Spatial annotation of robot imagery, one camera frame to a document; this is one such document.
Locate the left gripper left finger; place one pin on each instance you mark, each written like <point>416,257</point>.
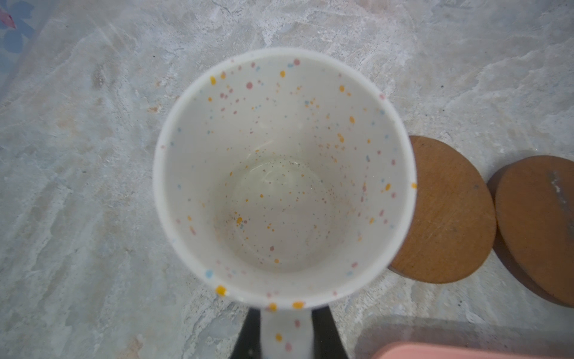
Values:
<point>248,344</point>

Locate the dark brown round coaster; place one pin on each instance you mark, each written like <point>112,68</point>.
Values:
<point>533,200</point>

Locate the plain wooden round coaster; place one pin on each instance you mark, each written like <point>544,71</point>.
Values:
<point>454,224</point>

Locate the white speckled mug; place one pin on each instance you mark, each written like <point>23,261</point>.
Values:
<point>284,180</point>

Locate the pink tray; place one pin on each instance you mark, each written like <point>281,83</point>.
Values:
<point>430,351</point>

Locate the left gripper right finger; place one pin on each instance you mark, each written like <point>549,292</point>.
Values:
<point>327,342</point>

